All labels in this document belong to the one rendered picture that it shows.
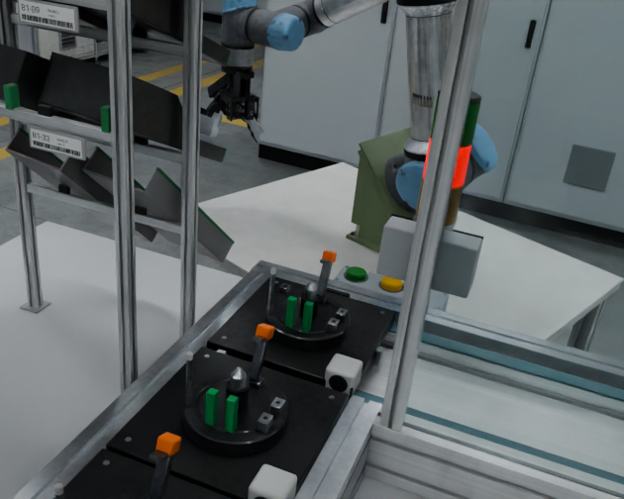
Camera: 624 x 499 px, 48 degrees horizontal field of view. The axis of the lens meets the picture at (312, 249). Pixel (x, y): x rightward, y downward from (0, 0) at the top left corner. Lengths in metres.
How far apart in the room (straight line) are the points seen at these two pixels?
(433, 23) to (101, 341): 0.82
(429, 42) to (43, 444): 0.93
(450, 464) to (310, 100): 3.55
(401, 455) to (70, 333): 0.64
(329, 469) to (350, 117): 3.51
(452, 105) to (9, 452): 0.76
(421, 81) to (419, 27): 0.10
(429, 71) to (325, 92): 2.99
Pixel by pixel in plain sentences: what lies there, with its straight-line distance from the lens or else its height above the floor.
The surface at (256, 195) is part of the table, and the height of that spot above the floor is 0.86.
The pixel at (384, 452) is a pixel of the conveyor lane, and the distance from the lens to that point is 1.03.
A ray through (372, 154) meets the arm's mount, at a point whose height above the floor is 1.08.
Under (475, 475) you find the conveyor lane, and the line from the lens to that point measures 1.01.
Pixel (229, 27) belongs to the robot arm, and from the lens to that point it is 1.62.
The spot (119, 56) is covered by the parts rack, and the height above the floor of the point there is 1.41.
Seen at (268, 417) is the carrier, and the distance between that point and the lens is 0.92.
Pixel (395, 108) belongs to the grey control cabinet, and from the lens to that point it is 4.20.
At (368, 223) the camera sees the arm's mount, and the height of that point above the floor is 0.92.
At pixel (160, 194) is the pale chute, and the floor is 1.17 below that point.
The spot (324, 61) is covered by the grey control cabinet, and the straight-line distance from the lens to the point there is 4.30.
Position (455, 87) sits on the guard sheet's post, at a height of 1.43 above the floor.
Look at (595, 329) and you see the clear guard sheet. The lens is 0.88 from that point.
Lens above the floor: 1.60
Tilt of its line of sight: 27 degrees down
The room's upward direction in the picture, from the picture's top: 6 degrees clockwise
